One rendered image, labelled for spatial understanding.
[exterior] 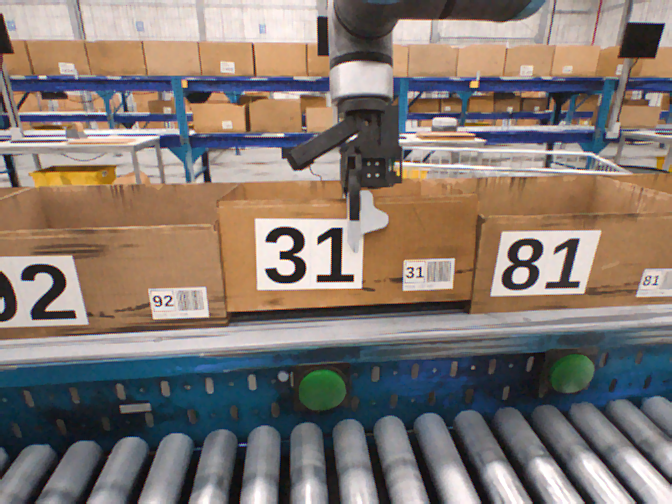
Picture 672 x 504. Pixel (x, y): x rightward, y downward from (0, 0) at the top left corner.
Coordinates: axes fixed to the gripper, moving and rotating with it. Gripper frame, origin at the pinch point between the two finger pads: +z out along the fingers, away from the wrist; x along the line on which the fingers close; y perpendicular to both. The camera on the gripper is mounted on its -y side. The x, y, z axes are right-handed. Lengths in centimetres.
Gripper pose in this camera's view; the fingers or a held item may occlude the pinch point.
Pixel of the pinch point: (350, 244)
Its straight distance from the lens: 60.8
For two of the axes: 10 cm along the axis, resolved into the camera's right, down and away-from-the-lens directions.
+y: 9.9, -0.4, 1.0
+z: 0.3, 9.9, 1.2
